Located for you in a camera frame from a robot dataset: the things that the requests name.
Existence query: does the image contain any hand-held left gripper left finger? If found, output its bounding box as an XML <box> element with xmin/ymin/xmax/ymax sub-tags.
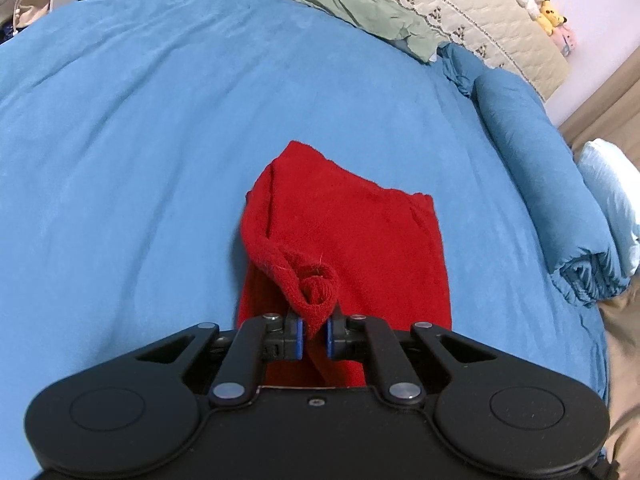
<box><xmin>136</xmin><ymin>310</ymin><xmax>305</xmax><ymax>408</ymax></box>

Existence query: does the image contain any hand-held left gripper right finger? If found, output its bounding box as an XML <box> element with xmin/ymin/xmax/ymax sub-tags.
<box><xmin>325</xmin><ymin>305</ymin><xmax>500</xmax><ymax>407</ymax></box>

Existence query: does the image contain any red knit sweater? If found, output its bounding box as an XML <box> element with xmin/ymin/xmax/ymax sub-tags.
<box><xmin>235</xmin><ymin>140</ymin><xmax>454</xmax><ymax>389</ymax></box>

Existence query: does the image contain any bed with blue sheet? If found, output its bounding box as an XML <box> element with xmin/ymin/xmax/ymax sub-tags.
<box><xmin>0</xmin><ymin>0</ymin><xmax>609</xmax><ymax>411</ymax></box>

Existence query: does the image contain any rolled blue duvet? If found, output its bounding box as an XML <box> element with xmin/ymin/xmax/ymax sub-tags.
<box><xmin>439</xmin><ymin>42</ymin><xmax>634</xmax><ymax>308</ymax></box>

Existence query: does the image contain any light blue pillow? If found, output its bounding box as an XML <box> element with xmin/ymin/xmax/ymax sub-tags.
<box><xmin>577</xmin><ymin>139</ymin><xmax>640</xmax><ymax>279</ymax></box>

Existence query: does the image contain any green pillow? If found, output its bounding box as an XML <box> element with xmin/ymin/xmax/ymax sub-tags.
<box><xmin>263</xmin><ymin>0</ymin><xmax>449</xmax><ymax>64</ymax></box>

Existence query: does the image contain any cream quilted headboard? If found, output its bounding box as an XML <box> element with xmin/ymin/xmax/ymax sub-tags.
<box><xmin>320</xmin><ymin>0</ymin><xmax>571</xmax><ymax>104</ymax></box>

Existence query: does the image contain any beige curtain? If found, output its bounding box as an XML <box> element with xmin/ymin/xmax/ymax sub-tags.
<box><xmin>557</xmin><ymin>42</ymin><xmax>640</xmax><ymax>161</ymax></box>

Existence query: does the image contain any pale pink plush toy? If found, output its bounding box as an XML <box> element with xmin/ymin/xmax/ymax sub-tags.
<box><xmin>554</xmin><ymin>25</ymin><xmax>577</xmax><ymax>59</ymax></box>

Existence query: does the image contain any yellow plush toy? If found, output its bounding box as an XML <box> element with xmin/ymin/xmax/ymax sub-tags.
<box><xmin>537</xmin><ymin>0</ymin><xmax>569</xmax><ymax>37</ymax></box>

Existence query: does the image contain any beige cloth bag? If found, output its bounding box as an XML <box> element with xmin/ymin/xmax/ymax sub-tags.
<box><xmin>9</xmin><ymin>0</ymin><xmax>54</xmax><ymax>32</ymax></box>

